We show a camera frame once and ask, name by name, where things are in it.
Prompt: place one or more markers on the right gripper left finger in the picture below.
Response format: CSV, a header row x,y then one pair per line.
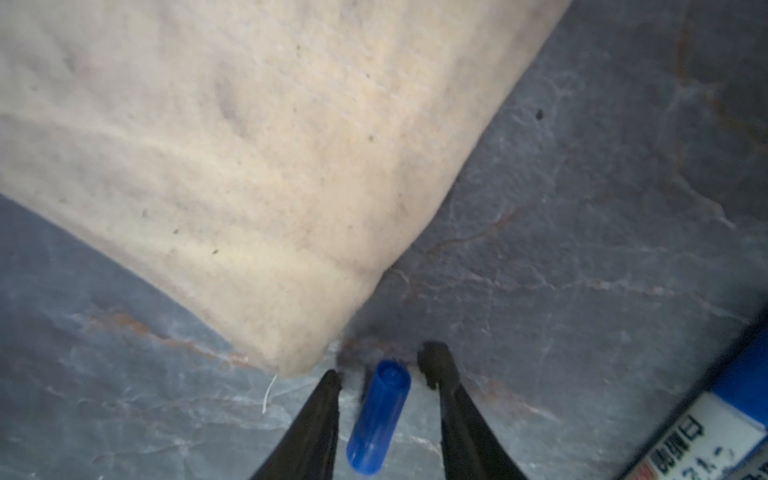
x,y
308,448

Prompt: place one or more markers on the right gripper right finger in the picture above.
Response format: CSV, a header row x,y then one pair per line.
x,y
469,447

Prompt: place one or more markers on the blue pen cap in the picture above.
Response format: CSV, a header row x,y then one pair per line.
x,y
374,428

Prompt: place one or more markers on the cream fabric glove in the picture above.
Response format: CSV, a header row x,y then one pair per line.
x,y
260,162

